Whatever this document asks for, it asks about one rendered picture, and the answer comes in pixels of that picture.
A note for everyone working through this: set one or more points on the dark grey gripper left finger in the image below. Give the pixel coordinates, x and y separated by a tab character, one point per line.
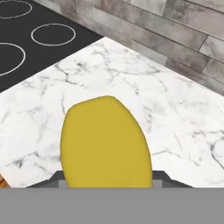
58	180

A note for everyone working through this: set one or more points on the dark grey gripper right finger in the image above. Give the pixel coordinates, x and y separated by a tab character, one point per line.
160	180

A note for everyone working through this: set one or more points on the yellow mustard bottle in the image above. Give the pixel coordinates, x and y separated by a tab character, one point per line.
106	145

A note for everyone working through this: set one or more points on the black hob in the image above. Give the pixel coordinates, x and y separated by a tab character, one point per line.
35	40

